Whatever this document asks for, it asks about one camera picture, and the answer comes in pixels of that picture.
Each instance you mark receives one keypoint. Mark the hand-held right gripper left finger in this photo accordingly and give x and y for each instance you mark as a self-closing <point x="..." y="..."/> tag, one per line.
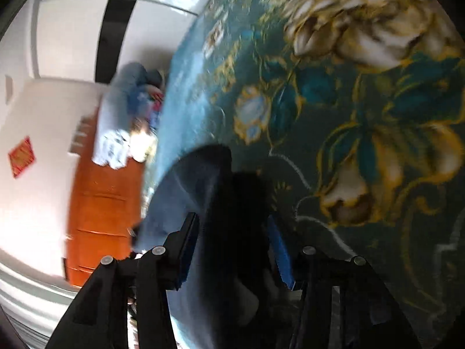
<point x="184" y="258"/>

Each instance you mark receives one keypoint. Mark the orange wooden door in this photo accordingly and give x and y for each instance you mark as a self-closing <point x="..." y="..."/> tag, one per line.
<point x="103" y="203"/>

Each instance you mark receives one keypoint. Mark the pile of clothes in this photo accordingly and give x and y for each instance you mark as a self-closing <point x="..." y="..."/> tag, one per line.
<point x="132" y="116"/>

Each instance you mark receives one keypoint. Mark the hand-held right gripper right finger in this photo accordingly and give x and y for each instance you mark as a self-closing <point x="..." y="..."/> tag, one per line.
<point x="281" y="254"/>

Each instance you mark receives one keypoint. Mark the dark blue garment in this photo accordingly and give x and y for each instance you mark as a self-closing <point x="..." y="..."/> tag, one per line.
<point x="221" y="247"/>

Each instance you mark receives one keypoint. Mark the green floral blanket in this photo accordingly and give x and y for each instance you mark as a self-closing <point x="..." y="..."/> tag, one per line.
<point x="327" y="98"/>

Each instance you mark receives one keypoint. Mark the red paper wall decoration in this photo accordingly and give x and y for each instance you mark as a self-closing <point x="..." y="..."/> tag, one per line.
<point x="21" y="157"/>

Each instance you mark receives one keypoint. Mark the black window frame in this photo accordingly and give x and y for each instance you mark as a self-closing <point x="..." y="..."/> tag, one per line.
<point x="116" y="21"/>

